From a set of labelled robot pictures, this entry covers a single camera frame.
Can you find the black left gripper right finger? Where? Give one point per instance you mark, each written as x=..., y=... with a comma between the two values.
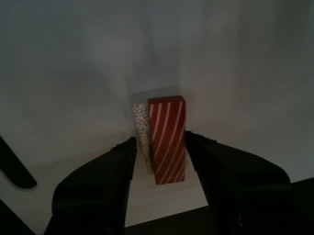
x=241, y=189

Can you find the black stick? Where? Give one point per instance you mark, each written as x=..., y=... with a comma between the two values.
x=18, y=176

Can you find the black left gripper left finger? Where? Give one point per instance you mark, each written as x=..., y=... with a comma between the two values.
x=94, y=189

